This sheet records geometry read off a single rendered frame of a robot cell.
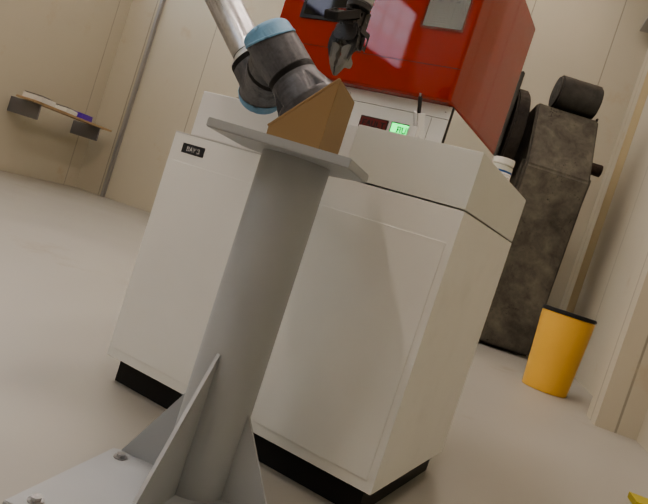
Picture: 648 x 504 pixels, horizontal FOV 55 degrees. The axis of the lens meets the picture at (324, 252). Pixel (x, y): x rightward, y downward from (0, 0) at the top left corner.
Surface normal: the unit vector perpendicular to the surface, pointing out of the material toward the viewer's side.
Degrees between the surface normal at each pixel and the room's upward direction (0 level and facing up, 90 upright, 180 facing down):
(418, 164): 90
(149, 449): 90
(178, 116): 90
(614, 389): 90
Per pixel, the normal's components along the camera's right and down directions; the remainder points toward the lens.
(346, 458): -0.45, -0.11
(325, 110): -0.21, -0.03
